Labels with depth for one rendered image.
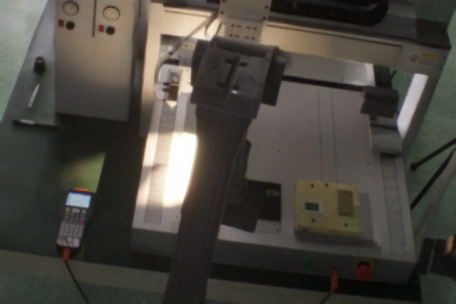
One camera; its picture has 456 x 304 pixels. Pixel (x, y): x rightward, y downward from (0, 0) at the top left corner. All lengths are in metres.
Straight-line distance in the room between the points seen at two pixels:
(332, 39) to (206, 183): 1.21
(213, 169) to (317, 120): 1.44
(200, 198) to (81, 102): 1.46
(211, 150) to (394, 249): 1.22
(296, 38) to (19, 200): 0.84
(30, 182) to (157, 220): 0.41
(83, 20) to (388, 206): 0.95
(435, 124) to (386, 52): 1.76
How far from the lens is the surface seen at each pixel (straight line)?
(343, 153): 2.25
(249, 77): 0.90
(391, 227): 2.11
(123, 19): 2.13
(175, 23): 2.06
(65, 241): 2.03
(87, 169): 2.23
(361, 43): 2.09
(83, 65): 2.26
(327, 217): 2.02
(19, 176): 2.22
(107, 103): 2.34
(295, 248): 1.99
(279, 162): 2.17
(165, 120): 2.23
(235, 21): 1.90
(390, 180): 2.23
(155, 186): 2.06
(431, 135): 3.78
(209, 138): 0.89
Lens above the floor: 2.37
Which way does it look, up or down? 44 degrees down
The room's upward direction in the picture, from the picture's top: 10 degrees clockwise
